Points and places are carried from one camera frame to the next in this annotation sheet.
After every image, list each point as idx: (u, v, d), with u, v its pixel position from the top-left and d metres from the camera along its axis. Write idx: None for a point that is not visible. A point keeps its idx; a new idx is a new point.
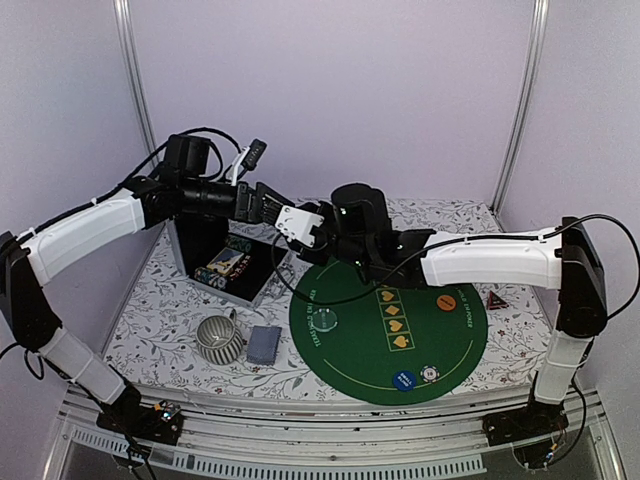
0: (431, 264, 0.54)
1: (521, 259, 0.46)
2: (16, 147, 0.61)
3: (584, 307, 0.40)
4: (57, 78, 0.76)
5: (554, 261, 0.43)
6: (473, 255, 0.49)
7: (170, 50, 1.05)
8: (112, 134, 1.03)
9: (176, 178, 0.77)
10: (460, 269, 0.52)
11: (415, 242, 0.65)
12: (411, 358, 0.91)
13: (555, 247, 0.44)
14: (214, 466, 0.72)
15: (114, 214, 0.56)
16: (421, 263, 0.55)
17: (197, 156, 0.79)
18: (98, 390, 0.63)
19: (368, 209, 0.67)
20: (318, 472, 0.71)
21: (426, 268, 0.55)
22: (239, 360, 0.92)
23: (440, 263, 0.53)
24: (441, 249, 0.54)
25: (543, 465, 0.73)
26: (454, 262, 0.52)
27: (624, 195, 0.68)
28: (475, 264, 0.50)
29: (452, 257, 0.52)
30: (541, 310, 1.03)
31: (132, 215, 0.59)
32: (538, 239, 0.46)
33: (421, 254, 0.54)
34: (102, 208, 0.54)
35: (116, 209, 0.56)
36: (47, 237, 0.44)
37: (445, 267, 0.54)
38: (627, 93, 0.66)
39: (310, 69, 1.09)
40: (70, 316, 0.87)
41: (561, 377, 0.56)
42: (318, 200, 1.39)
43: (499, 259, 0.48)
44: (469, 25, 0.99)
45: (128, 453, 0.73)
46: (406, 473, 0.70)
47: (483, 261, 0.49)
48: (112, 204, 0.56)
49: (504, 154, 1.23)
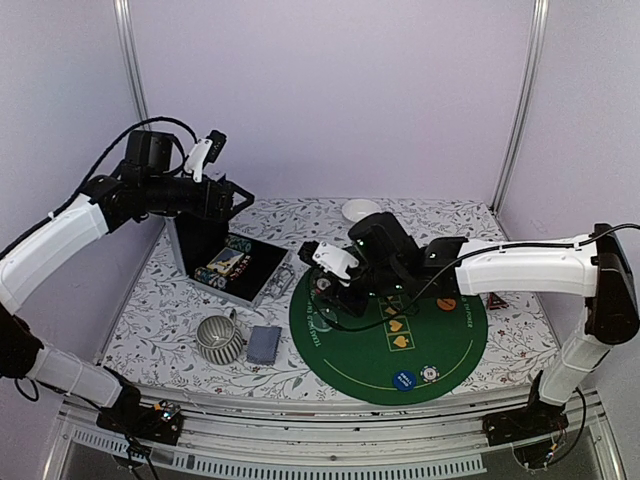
0: (467, 273, 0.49)
1: (560, 268, 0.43)
2: (15, 147, 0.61)
3: (617, 315, 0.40)
4: (57, 78, 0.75)
5: (590, 270, 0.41)
6: (512, 264, 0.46)
7: (170, 50, 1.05)
8: (112, 134, 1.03)
9: (140, 175, 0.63)
10: (498, 279, 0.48)
11: (446, 251, 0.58)
12: (412, 358, 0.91)
13: (591, 254, 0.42)
14: (214, 466, 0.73)
15: (75, 226, 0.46)
16: (455, 272, 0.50)
17: (161, 153, 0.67)
18: (95, 395, 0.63)
19: (382, 232, 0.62)
20: (318, 472, 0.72)
21: (460, 276, 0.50)
22: (239, 360, 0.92)
23: (476, 271, 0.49)
24: (477, 257, 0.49)
25: (543, 464, 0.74)
26: (492, 272, 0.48)
27: (624, 196, 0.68)
28: (512, 273, 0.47)
29: (490, 266, 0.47)
30: (541, 310, 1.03)
31: (94, 222, 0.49)
32: (574, 247, 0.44)
33: (457, 263, 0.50)
34: (58, 221, 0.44)
35: (77, 219, 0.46)
36: (7, 266, 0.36)
37: (480, 276, 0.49)
38: (627, 94, 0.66)
39: (310, 70, 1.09)
40: (60, 327, 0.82)
41: (561, 377, 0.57)
42: (318, 200, 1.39)
43: (540, 268, 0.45)
44: (469, 26, 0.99)
45: (128, 452, 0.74)
46: (406, 473, 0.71)
47: (524, 269, 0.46)
48: (70, 213, 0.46)
49: (504, 154, 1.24)
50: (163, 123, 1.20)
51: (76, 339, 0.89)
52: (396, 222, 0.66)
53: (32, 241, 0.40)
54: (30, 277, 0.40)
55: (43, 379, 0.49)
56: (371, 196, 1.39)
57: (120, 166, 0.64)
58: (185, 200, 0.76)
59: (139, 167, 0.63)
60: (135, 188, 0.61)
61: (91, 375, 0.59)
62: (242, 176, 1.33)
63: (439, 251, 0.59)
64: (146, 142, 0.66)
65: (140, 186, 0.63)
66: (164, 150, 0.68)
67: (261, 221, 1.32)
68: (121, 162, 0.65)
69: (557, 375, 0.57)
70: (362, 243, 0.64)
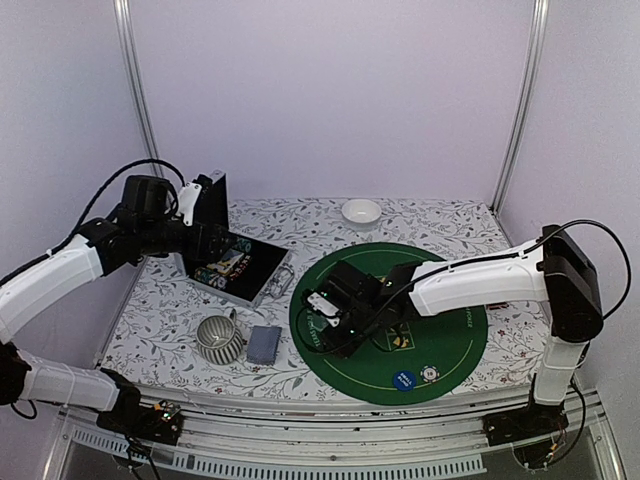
0: (420, 295, 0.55)
1: (506, 278, 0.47)
2: (15, 147, 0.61)
3: (579, 312, 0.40)
4: (56, 77, 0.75)
5: (535, 275, 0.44)
6: (459, 281, 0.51)
7: (169, 50, 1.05)
8: (112, 135, 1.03)
9: (136, 222, 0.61)
10: (450, 296, 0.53)
11: (401, 277, 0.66)
12: (412, 358, 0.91)
13: (536, 261, 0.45)
14: (214, 466, 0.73)
15: (71, 266, 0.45)
16: (410, 296, 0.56)
17: (156, 199, 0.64)
18: (91, 403, 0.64)
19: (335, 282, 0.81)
20: (318, 472, 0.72)
21: (415, 299, 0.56)
22: (239, 360, 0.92)
23: (429, 291, 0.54)
24: (428, 280, 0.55)
25: (543, 465, 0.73)
26: (441, 291, 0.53)
27: (625, 195, 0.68)
28: (463, 290, 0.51)
29: (438, 286, 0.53)
30: (541, 311, 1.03)
31: (91, 263, 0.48)
32: (520, 255, 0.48)
33: (409, 287, 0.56)
34: (56, 259, 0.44)
35: (75, 259, 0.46)
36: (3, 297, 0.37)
37: (435, 296, 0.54)
38: (627, 95, 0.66)
39: (310, 70, 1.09)
40: (58, 339, 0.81)
41: (556, 378, 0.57)
42: (318, 200, 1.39)
43: (483, 283, 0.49)
44: (470, 25, 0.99)
45: (128, 453, 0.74)
46: (406, 473, 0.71)
47: (471, 285, 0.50)
48: (69, 252, 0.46)
49: (504, 154, 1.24)
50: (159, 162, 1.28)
51: (76, 342, 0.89)
52: (352, 269, 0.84)
53: (24, 278, 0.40)
54: (14, 317, 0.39)
55: (35, 395, 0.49)
56: (371, 196, 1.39)
57: (116, 210, 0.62)
58: (176, 241, 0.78)
59: (133, 213, 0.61)
60: (131, 234, 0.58)
61: (87, 384, 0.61)
62: (242, 176, 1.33)
63: (394, 279, 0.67)
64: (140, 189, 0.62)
65: (136, 232, 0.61)
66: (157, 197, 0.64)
67: (261, 221, 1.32)
68: (117, 205, 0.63)
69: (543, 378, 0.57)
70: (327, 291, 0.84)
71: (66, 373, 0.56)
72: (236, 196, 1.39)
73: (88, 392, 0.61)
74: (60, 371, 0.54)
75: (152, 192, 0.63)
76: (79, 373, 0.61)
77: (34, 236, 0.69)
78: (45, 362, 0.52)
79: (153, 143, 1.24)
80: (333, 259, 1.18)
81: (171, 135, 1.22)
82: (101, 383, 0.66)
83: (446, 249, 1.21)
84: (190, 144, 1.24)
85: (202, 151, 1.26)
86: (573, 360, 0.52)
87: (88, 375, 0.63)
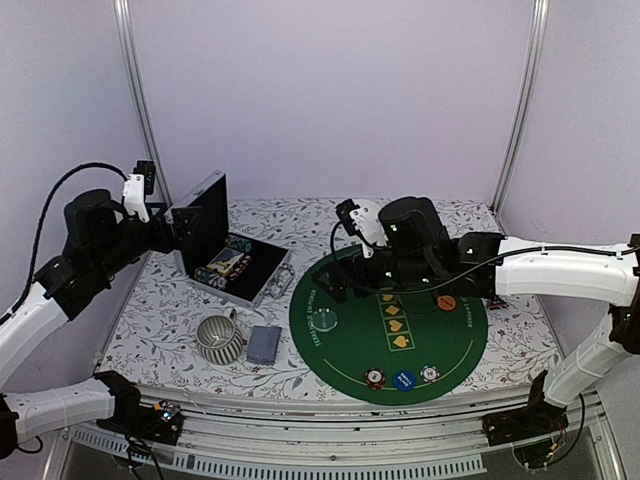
0: (506, 274, 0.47)
1: (598, 276, 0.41)
2: (14, 147, 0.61)
3: None
4: (56, 78, 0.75)
5: (631, 279, 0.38)
6: (559, 269, 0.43)
7: (169, 50, 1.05)
8: (112, 135, 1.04)
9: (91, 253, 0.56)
10: (529, 281, 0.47)
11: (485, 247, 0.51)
12: (412, 358, 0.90)
13: (634, 265, 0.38)
14: (214, 466, 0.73)
15: (34, 320, 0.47)
16: (494, 272, 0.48)
17: (103, 223, 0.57)
18: (89, 414, 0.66)
19: (418, 228, 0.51)
20: (318, 472, 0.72)
21: (499, 276, 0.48)
22: (239, 360, 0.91)
23: (517, 274, 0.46)
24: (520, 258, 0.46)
25: (543, 465, 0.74)
26: (533, 275, 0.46)
27: (625, 194, 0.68)
28: (554, 278, 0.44)
29: (536, 269, 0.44)
30: (541, 311, 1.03)
31: (54, 311, 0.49)
32: (616, 255, 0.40)
33: (497, 262, 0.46)
34: (17, 317, 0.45)
35: (35, 313, 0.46)
36: None
37: (519, 277, 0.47)
38: (627, 95, 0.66)
39: (310, 69, 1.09)
40: (49, 364, 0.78)
41: (580, 381, 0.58)
42: (318, 200, 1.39)
43: (578, 277, 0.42)
44: (470, 25, 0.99)
45: (128, 453, 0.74)
46: (406, 473, 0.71)
47: (561, 277, 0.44)
48: (29, 307, 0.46)
49: (505, 153, 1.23)
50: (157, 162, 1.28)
51: (70, 361, 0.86)
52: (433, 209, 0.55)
53: None
54: None
55: (32, 431, 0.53)
56: (371, 195, 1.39)
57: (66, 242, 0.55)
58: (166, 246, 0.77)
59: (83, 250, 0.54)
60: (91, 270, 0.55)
61: (76, 402, 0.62)
62: (242, 176, 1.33)
63: (475, 245, 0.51)
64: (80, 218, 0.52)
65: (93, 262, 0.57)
66: (99, 219, 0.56)
67: (261, 221, 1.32)
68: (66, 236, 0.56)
69: (569, 378, 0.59)
70: (395, 230, 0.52)
71: (57, 401, 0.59)
72: (236, 196, 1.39)
73: (79, 410, 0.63)
74: (51, 402, 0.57)
75: (92, 216, 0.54)
76: (69, 395, 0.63)
77: (33, 238, 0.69)
78: (32, 400, 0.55)
79: (153, 143, 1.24)
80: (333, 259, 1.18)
81: (171, 136, 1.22)
82: (93, 397, 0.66)
83: None
84: (190, 145, 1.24)
85: (201, 152, 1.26)
86: (602, 368, 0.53)
87: (78, 394, 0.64)
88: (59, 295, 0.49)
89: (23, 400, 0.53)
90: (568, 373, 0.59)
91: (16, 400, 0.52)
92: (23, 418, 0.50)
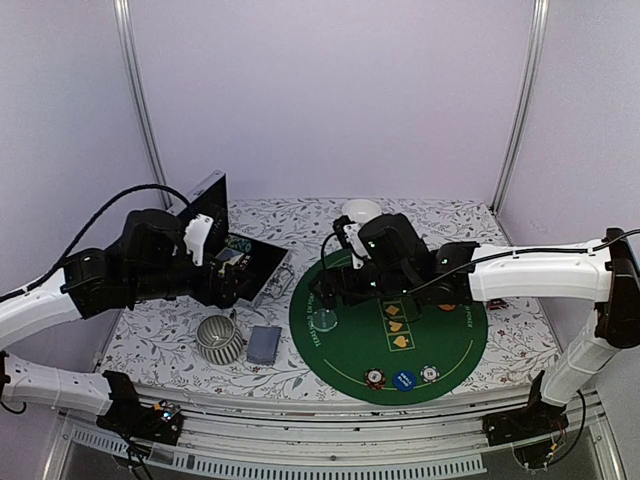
0: (480, 279, 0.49)
1: (570, 273, 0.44)
2: (14, 147, 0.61)
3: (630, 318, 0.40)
4: (56, 79, 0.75)
5: (603, 274, 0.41)
6: (532, 270, 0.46)
7: (169, 50, 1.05)
8: (113, 135, 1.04)
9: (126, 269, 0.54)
10: (504, 285, 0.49)
11: (460, 256, 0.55)
12: (412, 358, 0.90)
13: (605, 261, 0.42)
14: (214, 466, 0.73)
15: (43, 306, 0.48)
16: (468, 278, 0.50)
17: (154, 247, 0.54)
18: (83, 405, 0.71)
19: (393, 243, 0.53)
20: (318, 472, 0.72)
21: (472, 283, 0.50)
22: (239, 360, 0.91)
23: (492, 277, 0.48)
24: (491, 262, 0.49)
25: (543, 465, 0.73)
26: (508, 278, 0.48)
27: (625, 194, 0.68)
28: (527, 279, 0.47)
29: (508, 272, 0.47)
30: (541, 311, 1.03)
31: (67, 304, 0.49)
32: (587, 253, 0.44)
33: (468, 269, 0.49)
34: (29, 298, 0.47)
35: (45, 303, 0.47)
36: None
37: (494, 282, 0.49)
38: (627, 95, 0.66)
39: (310, 68, 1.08)
40: (51, 353, 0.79)
41: (574, 379, 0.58)
42: (318, 200, 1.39)
43: (551, 276, 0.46)
44: (471, 24, 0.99)
45: (128, 453, 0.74)
46: (406, 473, 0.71)
47: (535, 277, 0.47)
48: (42, 293, 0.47)
49: (505, 153, 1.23)
50: (157, 162, 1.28)
51: (69, 357, 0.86)
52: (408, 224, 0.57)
53: None
54: None
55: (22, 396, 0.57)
56: (371, 195, 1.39)
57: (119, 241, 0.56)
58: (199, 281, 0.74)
59: (124, 260, 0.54)
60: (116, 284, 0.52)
61: (74, 392, 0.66)
62: (242, 176, 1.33)
63: (451, 255, 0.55)
64: (137, 233, 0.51)
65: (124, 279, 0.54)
66: (155, 241, 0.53)
67: (261, 221, 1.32)
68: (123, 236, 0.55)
69: (564, 377, 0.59)
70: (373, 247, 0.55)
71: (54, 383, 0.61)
72: (236, 196, 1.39)
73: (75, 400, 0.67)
74: (49, 381, 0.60)
75: (149, 236, 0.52)
76: (70, 382, 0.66)
77: (33, 237, 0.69)
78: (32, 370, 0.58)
79: (153, 143, 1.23)
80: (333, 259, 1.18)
81: (171, 135, 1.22)
82: (90, 392, 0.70)
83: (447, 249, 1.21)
84: (190, 145, 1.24)
85: (201, 151, 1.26)
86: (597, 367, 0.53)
87: (78, 385, 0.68)
88: (74, 292, 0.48)
89: (22, 367, 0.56)
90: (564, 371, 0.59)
91: (14, 365, 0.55)
92: (11, 384, 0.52)
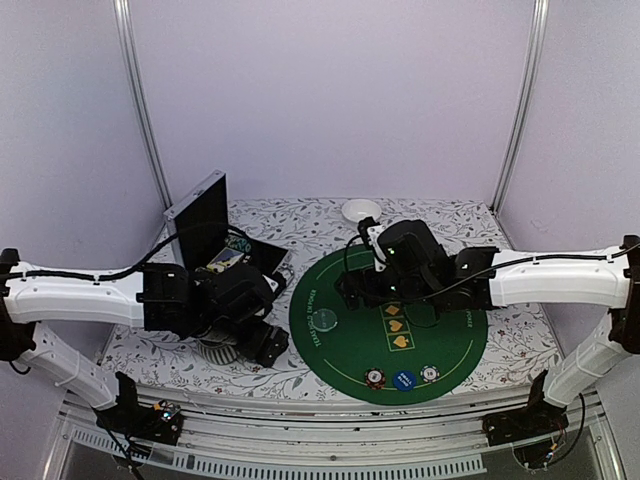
0: (500, 285, 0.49)
1: (591, 280, 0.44)
2: (13, 147, 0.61)
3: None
4: (56, 79, 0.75)
5: (622, 281, 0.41)
6: (552, 276, 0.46)
7: (169, 50, 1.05)
8: (112, 135, 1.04)
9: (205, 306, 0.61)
10: (524, 292, 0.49)
11: (478, 259, 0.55)
12: (412, 359, 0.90)
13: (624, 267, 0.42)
14: (214, 466, 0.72)
15: (110, 301, 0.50)
16: (488, 283, 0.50)
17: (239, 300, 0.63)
18: (89, 398, 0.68)
19: (411, 246, 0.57)
20: (318, 472, 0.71)
21: (493, 288, 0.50)
22: (239, 360, 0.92)
23: (511, 283, 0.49)
24: (511, 269, 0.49)
25: (543, 465, 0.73)
26: (528, 285, 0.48)
27: (625, 195, 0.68)
28: (546, 285, 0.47)
29: (529, 279, 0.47)
30: (541, 311, 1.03)
31: (129, 311, 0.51)
32: (606, 259, 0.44)
33: (489, 274, 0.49)
34: (103, 287, 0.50)
35: (114, 300, 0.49)
36: (32, 292, 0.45)
37: (514, 288, 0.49)
38: (628, 94, 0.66)
39: (310, 69, 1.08)
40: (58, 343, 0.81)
41: (580, 380, 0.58)
42: (318, 200, 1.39)
43: (572, 283, 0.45)
44: (471, 24, 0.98)
45: (126, 452, 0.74)
46: (406, 473, 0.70)
47: (554, 282, 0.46)
48: (116, 290, 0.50)
49: (505, 153, 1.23)
50: (157, 162, 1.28)
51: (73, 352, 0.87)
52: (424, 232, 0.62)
53: (65, 290, 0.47)
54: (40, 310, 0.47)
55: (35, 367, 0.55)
56: (371, 195, 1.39)
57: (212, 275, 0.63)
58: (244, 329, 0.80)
59: (212, 299, 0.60)
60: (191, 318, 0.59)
61: (86, 382, 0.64)
62: (242, 176, 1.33)
63: (470, 260, 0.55)
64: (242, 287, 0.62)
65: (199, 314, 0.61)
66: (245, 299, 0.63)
67: (261, 221, 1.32)
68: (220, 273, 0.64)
69: (569, 377, 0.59)
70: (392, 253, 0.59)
71: (72, 363, 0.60)
72: (236, 196, 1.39)
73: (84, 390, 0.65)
74: (67, 361, 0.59)
75: (248, 294, 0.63)
76: (87, 369, 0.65)
77: (33, 237, 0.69)
78: (57, 344, 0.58)
79: (153, 142, 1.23)
80: (333, 259, 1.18)
81: (172, 136, 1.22)
82: (100, 388, 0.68)
83: (447, 248, 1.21)
84: (190, 144, 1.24)
85: (201, 151, 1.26)
86: (599, 368, 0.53)
87: (93, 376, 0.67)
88: (148, 306, 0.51)
89: (49, 339, 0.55)
90: (568, 372, 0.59)
91: (43, 334, 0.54)
92: (33, 353, 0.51)
